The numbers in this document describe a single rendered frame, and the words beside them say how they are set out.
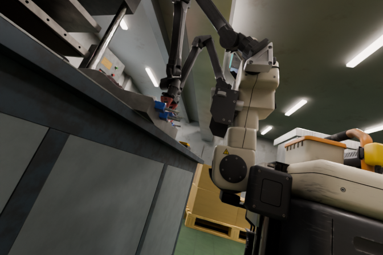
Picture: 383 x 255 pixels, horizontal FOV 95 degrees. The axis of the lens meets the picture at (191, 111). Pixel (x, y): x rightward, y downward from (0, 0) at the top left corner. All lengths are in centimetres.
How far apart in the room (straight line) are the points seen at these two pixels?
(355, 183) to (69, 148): 76
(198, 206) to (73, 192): 228
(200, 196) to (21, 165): 242
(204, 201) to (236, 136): 209
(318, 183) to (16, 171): 72
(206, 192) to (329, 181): 222
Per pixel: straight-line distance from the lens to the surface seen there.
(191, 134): 1028
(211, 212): 280
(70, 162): 55
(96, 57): 156
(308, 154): 82
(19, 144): 48
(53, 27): 147
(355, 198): 68
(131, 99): 60
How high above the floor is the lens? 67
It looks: 19 degrees up
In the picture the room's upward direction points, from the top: 17 degrees clockwise
